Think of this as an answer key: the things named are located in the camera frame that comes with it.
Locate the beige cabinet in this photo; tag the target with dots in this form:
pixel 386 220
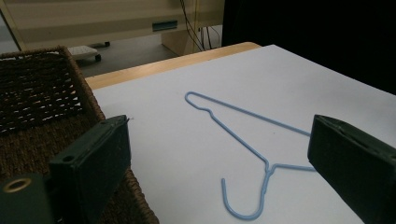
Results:
pixel 93 21

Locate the brown woven wicker basket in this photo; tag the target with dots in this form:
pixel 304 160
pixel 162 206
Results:
pixel 37 93

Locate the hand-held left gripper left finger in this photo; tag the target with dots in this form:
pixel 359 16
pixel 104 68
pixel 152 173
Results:
pixel 93 161

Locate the white sheet table cover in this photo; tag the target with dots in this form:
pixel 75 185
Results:
pixel 218 77

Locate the white wheeled base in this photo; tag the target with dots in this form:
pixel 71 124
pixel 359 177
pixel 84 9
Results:
pixel 82 51

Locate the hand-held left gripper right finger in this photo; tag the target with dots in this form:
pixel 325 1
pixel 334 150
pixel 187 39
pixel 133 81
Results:
pixel 355 161

